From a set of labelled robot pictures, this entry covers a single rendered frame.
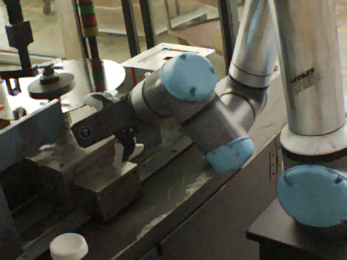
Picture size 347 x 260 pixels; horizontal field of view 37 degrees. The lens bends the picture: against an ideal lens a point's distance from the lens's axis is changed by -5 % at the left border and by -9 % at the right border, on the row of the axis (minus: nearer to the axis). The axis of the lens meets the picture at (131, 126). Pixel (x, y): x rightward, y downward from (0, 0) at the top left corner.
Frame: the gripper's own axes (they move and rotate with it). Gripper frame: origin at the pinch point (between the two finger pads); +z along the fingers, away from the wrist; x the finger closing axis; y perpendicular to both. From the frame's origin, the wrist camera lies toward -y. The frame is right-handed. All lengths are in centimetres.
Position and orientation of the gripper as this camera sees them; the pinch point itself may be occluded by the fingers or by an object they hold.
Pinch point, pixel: (96, 135)
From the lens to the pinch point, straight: 107.9
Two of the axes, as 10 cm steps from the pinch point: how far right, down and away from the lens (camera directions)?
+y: 8.0, -3.6, 4.8
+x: -4.3, -9.0, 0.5
